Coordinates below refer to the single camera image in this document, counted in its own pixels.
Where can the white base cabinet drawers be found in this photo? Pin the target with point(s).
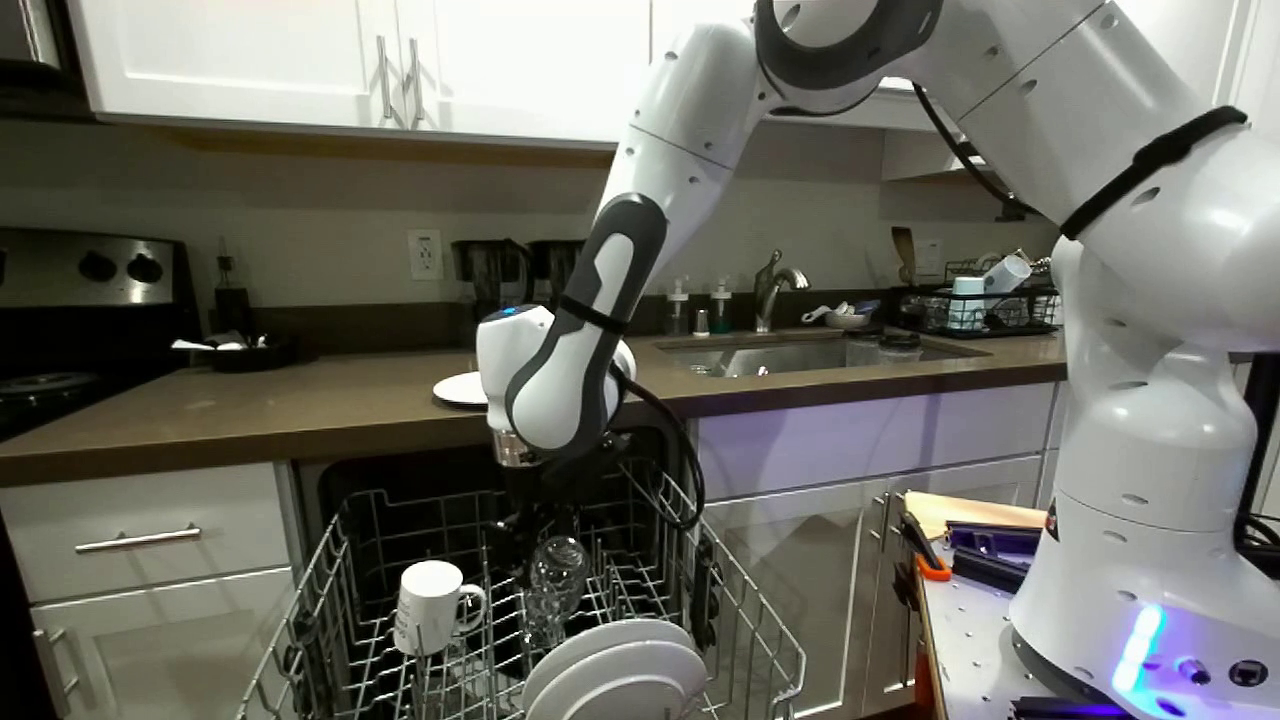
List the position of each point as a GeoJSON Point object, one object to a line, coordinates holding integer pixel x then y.
{"type": "Point", "coordinates": [146, 624]}

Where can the black dish with cloth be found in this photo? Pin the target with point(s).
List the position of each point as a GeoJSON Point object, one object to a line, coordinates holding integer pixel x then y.
{"type": "Point", "coordinates": [235, 355]}

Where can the dark glass bottle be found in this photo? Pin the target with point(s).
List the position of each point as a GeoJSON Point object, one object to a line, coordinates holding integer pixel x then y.
{"type": "Point", "coordinates": [230, 301]}

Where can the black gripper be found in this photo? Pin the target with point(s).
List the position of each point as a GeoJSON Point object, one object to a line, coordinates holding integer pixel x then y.
{"type": "Point", "coordinates": [546, 503]}

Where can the steel kitchen sink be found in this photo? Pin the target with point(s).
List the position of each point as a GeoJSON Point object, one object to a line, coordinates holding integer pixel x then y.
{"type": "Point", "coordinates": [803, 356]}

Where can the stainless black stove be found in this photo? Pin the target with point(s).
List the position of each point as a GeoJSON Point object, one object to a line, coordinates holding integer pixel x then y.
{"type": "Point", "coordinates": [80, 272]}

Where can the over-range microwave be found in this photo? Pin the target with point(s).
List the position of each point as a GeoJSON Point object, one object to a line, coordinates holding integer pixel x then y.
{"type": "Point", "coordinates": [26, 41]}

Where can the chrome kitchen faucet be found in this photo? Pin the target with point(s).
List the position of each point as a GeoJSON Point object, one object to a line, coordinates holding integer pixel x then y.
{"type": "Point", "coordinates": [764, 285]}

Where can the white ceramic mug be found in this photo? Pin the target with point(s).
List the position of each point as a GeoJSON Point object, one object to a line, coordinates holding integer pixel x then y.
{"type": "Point", "coordinates": [430, 605]}

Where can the wooden board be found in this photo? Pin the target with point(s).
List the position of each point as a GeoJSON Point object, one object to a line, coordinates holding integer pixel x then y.
{"type": "Point", "coordinates": [972, 508]}

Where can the white wall outlet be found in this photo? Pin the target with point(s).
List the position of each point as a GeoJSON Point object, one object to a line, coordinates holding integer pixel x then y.
{"type": "Point", "coordinates": [425, 253]}

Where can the gray robot mounting table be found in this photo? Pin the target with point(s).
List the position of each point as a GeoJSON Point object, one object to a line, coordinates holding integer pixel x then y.
{"type": "Point", "coordinates": [964, 652]}

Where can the soap dispenser bottle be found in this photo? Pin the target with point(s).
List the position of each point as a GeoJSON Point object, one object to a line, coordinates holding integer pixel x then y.
{"type": "Point", "coordinates": [722, 311]}
{"type": "Point", "coordinates": [679, 311]}

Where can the clear glass jar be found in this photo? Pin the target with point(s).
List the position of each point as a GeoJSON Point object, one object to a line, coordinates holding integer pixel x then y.
{"type": "Point", "coordinates": [556, 582]}

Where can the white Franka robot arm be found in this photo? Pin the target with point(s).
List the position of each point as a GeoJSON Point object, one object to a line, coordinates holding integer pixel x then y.
{"type": "Point", "coordinates": [1162, 264]}

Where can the white upper cabinet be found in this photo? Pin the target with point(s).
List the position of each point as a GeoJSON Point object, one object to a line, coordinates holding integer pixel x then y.
{"type": "Point", "coordinates": [243, 63]}

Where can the black coffee maker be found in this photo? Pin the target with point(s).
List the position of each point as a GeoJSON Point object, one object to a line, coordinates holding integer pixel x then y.
{"type": "Point", "coordinates": [491, 272]}

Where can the white dinner plate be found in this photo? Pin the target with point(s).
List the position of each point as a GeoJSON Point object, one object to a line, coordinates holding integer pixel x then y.
{"type": "Point", "coordinates": [624, 687]}
{"type": "Point", "coordinates": [603, 628]}

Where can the black kitchen appliance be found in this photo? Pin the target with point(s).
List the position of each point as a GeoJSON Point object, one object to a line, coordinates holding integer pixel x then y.
{"type": "Point", "coordinates": [554, 264]}

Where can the black metal bracket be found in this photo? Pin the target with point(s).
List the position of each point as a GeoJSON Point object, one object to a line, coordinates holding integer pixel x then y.
{"type": "Point", "coordinates": [1002, 553]}

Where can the white sink base cabinet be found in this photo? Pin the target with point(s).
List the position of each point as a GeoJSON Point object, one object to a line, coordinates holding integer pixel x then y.
{"type": "Point", "coordinates": [855, 442]}

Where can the black dish drying rack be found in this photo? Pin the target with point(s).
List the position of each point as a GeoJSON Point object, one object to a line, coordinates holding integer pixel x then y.
{"type": "Point", "coordinates": [972, 313]}

